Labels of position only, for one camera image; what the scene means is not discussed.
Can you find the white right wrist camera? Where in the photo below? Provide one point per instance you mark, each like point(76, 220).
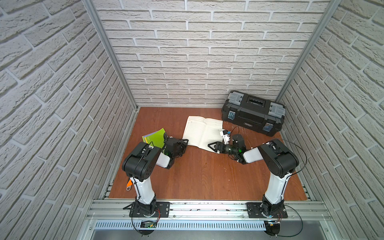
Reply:
point(226, 135)

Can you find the aluminium corner post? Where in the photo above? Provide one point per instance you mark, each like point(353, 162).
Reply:
point(323, 22)
point(98, 24)

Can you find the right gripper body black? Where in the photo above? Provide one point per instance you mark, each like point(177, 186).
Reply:
point(230, 151)

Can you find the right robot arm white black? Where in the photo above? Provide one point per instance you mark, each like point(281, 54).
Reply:
point(280, 160)

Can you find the lined notebook green cover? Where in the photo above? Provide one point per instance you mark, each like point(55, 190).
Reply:
point(157, 138)

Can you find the right aluminium corner post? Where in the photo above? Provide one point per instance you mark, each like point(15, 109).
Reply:
point(323, 22)

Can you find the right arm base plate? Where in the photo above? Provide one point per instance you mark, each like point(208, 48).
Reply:
point(264, 210)

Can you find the orange adjustable wrench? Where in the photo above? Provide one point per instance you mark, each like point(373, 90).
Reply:
point(129, 185)

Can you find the black grey toolbox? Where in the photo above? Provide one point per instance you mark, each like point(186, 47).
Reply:
point(254, 113)

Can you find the purple nusign notebook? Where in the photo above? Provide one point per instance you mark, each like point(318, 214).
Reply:
point(146, 139)

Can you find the left aluminium corner post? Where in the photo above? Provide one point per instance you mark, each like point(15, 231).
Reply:
point(98, 24)

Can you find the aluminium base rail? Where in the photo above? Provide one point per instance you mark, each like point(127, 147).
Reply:
point(119, 209)

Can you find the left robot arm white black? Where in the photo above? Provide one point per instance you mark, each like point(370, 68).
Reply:
point(140, 164)

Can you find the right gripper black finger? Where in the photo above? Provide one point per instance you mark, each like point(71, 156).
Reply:
point(216, 145)
point(220, 149)

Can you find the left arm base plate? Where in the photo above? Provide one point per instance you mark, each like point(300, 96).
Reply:
point(153, 210)

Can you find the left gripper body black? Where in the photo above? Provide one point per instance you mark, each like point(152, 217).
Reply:
point(182, 144)

